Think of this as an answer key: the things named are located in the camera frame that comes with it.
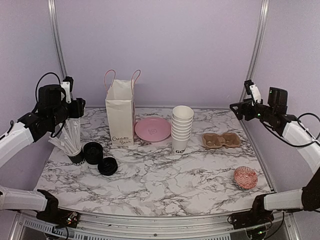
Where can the front stack of black lids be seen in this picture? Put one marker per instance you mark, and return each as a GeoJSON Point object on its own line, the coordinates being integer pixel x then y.
{"type": "Point", "coordinates": [107, 166]}

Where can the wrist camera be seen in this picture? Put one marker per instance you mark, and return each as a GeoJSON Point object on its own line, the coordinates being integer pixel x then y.
{"type": "Point", "coordinates": [67, 86]}
{"type": "Point", "coordinates": [253, 91]}

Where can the pink plate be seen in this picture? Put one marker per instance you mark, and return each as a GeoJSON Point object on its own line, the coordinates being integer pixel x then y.
{"type": "Point", "coordinates": [153, 129]}

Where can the right aluminium frame post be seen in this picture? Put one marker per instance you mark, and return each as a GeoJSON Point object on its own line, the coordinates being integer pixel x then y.
{"type": "Point", "coordinates": [259, 38]}

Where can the aluminium frame post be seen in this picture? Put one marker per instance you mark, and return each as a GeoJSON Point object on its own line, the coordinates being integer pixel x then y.
{"type": "Point", "coordinates": [259, 38]}
{"type": "Point", "coordinates": [53, 18]}

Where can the rear stack of black lids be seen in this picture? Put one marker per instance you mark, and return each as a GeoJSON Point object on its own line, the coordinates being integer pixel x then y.
{"type": "Point", "coordinates": [93, 153]}

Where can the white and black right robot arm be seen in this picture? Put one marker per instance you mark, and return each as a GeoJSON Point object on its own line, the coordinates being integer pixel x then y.
{"type": "Point", "coordinates": [289, 129]}

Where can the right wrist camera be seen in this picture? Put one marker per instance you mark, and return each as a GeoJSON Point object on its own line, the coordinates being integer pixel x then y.
{"type": "Point", "coordinates": [253, 91]}

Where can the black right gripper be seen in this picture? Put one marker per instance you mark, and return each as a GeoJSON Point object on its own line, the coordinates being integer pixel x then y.
{"type": "Point", "coordinates": [246, 104]}

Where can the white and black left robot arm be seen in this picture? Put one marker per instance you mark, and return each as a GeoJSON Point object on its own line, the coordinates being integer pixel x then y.
{"type": "Point", "coordinates": [56, 112]}

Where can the stack of white paper cups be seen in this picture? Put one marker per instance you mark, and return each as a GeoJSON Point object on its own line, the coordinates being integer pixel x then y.
{"type": "Point", "coordinates": [181, 126]}

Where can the black cup holding straws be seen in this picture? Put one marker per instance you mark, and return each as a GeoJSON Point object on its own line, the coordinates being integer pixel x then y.
{"type": "Point", "coordinates": [77, 158]}

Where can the stack of black lids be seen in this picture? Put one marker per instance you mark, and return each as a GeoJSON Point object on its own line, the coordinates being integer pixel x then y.
{"type": "Point", "coordinates": [93, 153]}
{"type": "Point", "coordinates": [107, 166]}

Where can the white paper bag pink handles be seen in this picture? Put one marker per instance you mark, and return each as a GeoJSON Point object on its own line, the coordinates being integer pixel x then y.
{"type": "Point", "coordinates": [120, 108]}

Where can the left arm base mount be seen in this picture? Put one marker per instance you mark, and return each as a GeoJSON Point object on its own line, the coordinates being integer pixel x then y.
{"type": "Point", "coordinates": [55, 215]}

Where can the left aluminium frame post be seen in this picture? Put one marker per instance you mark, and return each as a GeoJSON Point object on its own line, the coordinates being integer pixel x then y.
{"type": "Point", "coordinates": [53, 18]}

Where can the front aluminium rail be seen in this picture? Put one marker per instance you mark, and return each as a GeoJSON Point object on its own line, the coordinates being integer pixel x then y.
{"type": "Point", "coordinates": [95, 226]}

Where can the brown cardboard cup carrier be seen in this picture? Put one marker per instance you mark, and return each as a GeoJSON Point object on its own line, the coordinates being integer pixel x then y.
{"type": "Point", "coordinates": [216, 141]}

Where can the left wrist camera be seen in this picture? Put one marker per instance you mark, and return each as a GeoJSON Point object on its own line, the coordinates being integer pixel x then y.
{"type": "Point", "coordinates": [67, 86]}

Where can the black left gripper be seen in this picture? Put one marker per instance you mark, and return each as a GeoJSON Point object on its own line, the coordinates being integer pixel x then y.
{"type": "Point", "coordinates": [78, 110]}

